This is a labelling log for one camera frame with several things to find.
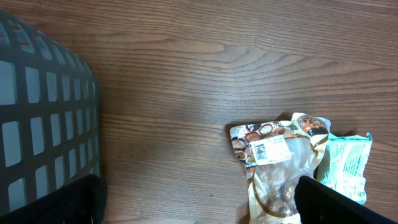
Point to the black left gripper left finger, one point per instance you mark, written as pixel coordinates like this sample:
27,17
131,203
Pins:
82,201

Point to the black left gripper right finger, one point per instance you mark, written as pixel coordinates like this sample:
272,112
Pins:
317,203

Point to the teal wipes pouch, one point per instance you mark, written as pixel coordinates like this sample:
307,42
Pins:
342,167

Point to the brown white snack bag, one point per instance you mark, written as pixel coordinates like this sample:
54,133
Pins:
275,155

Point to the dark mesh basket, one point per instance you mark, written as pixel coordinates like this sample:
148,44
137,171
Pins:
49,115

